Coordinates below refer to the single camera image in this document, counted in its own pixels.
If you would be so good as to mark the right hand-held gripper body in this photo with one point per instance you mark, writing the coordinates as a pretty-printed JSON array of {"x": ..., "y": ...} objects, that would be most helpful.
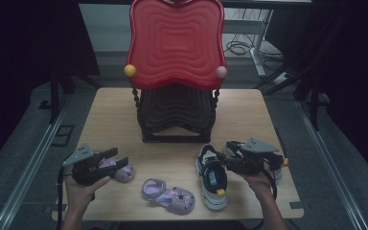
[{"x": 255, "y": 159}]

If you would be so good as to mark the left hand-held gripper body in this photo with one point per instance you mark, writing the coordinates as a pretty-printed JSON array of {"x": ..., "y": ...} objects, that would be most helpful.
[{"x": 83, "y": 167}]

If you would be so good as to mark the purple child sandal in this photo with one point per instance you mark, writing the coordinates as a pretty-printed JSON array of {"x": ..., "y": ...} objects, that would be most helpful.
[
  {"x": 172, "y": 199},
  {"x": 125, "y": 172}
]

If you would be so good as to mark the navy and white sneaker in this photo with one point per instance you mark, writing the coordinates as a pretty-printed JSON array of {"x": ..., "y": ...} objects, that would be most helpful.
[
  {"x": 277, "y": 172},
  {"x": 214, "y": 188}
]

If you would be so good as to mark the red two-tier shoe rack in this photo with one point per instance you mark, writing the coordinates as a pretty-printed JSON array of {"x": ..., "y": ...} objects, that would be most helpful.
[{"x": 175, "y": 41}]

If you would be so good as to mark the person's right hand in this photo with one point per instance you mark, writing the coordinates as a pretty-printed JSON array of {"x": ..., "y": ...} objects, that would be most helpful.
[{"x": 260, "y": 182}]

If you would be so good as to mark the person's left hand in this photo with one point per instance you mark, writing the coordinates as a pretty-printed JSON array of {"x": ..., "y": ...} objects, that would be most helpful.
[{"x": 78, "y": 195}]

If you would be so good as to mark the black floor plate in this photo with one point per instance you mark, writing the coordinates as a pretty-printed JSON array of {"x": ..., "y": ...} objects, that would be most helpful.
[{"x": 63, "y": 135}]

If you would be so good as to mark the black tripod stand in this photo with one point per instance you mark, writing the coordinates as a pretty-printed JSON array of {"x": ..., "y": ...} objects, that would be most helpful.
[
  {"x": 313, "y": 92},
  {"x": 55, "y": 96}
]

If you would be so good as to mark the white power strip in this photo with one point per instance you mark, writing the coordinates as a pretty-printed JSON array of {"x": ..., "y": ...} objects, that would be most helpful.
[{"x": 282, "y": 77}]

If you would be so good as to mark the dark curtain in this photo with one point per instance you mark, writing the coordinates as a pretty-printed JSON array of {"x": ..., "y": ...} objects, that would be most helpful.
[
  {"x": 354, "y": 80},
  {"x": 22, "y": 64}
]

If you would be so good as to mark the metal floor rail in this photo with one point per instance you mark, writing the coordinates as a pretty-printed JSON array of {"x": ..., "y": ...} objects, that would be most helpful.
[
  {"x": 28, "y": 172},
  {"x": 332, "y": 166}
]

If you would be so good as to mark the white desk frame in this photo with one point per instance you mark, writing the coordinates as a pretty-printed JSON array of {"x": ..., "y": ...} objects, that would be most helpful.
[{"x": 258, "y": 44}]

